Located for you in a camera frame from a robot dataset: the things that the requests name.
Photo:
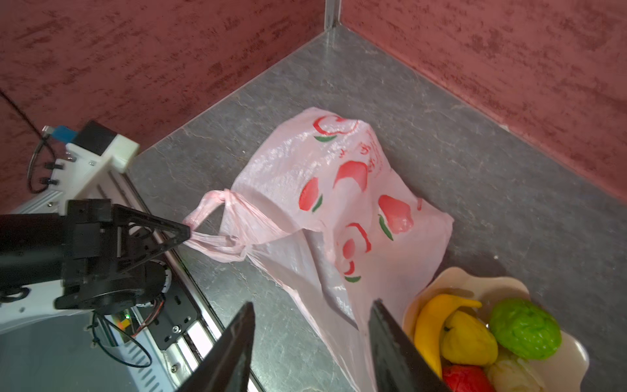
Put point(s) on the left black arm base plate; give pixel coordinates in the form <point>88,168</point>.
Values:
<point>176,316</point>

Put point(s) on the white slotted cable duct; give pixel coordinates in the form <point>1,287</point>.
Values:
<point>156,377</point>

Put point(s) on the yellow fake banana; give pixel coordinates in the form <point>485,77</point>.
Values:
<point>429,325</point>

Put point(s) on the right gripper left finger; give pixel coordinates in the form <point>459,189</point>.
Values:
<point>227,367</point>

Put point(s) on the yellow fake lemon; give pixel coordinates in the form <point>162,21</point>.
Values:
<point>467,341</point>

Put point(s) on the green fake lime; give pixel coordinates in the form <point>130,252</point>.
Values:
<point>525,329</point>

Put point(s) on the pink plastic shopping bag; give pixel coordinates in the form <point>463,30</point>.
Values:
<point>320,210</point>

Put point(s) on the cream fake pear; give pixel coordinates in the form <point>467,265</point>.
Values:
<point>511,373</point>

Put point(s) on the red fake apple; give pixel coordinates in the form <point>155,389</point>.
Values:
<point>460,378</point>

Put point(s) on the peach scalloped plate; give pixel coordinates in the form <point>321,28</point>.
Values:
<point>564,371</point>

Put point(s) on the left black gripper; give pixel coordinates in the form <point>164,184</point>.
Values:
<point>101,261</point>

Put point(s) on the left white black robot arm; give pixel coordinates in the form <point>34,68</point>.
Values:
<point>38,305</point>

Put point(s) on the aluminium front rail frame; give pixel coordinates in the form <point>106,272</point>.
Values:
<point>185,355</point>

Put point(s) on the left aluminium corner post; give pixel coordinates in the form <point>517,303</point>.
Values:
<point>332,14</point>

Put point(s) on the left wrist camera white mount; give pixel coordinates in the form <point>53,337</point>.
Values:
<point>90,156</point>

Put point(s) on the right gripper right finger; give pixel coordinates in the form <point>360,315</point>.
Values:
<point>397,364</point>

